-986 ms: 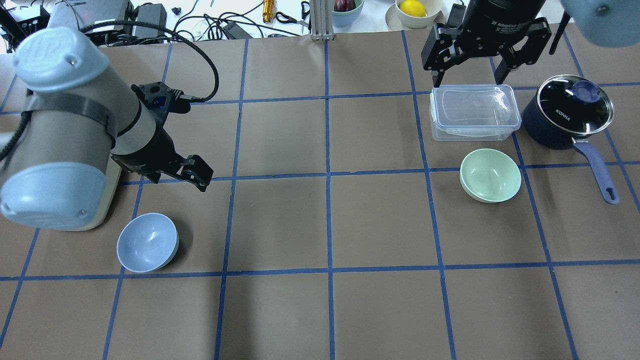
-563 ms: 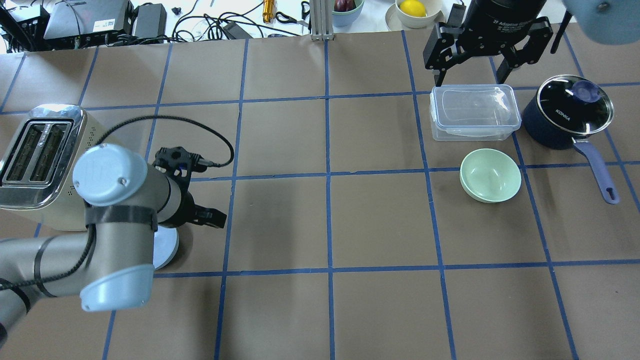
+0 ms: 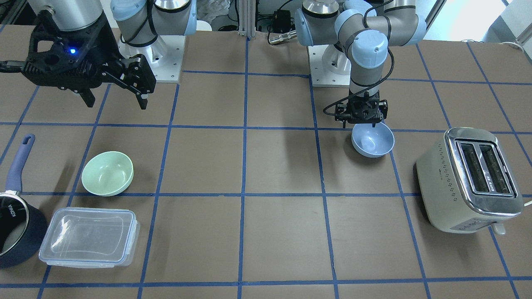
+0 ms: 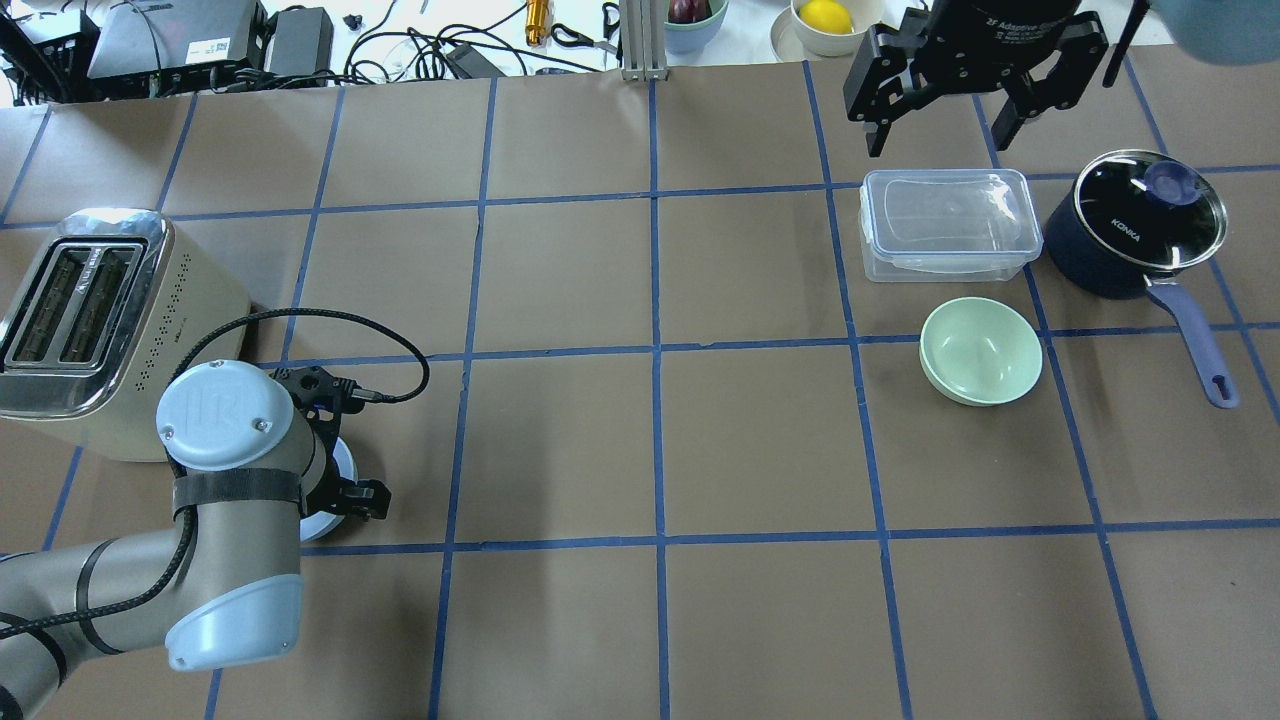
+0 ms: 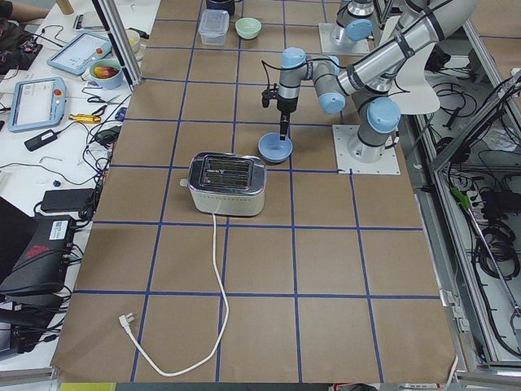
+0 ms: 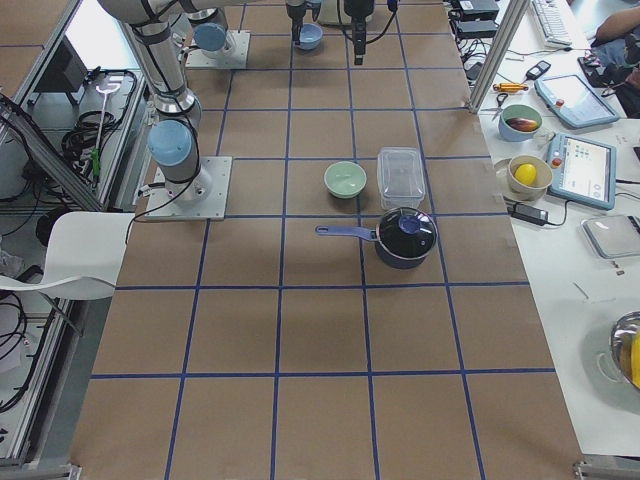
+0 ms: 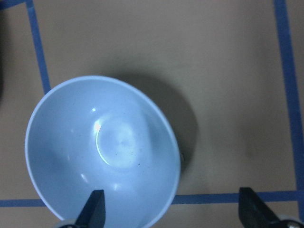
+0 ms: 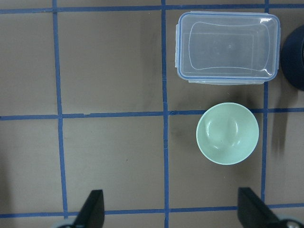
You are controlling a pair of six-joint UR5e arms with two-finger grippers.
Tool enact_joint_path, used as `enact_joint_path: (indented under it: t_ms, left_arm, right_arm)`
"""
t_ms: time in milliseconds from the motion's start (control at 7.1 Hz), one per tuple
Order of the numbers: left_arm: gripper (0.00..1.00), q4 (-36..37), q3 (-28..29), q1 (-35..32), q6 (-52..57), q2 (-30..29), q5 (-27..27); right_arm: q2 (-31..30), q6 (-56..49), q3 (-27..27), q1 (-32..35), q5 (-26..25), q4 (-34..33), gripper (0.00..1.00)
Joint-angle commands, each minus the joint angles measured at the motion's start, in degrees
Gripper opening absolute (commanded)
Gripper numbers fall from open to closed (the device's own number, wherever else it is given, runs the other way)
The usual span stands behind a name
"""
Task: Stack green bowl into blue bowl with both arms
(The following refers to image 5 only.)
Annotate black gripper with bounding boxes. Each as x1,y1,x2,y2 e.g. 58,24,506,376
277,96,297,141

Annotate green bowl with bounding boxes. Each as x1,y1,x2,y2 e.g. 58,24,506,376
234,17,262,40

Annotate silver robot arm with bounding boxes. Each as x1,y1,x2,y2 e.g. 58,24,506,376
331,0,374,45
274,1,478,163

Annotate cream bowl with lemon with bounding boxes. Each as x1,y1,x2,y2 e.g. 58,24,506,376
125,29,147,61

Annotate blue bowl with fruit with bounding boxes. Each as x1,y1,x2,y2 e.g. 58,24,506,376
82,59,123,90

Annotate silver cream toaster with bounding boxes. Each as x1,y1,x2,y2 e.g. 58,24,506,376
180,152,267,217

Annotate clear plastic food container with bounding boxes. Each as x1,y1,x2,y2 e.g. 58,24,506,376
198,9,230,46

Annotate black scissors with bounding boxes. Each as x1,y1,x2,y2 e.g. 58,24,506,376
86,95,120,105

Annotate far blue teach pendant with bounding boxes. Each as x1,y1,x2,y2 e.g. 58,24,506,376
46,33,112,76

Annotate blue teach pendant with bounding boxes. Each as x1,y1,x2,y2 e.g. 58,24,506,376
7,77,67,133
46,33,112,76

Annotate black power adapter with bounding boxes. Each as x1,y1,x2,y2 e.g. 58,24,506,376
40,188,94,213

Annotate near blue teach pendant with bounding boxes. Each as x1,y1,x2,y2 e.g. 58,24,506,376
7,77,67,133

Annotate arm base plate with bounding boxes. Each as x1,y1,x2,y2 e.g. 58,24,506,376
318,23,370,56
332,125,401,175

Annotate yellow handled tool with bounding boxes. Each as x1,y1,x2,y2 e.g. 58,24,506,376
68,114,102,124

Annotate aluminium frame post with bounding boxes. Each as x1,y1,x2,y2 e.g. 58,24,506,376
92,0,142,90

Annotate white toaster power cord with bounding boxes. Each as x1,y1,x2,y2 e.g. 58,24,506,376
118,213,230,377

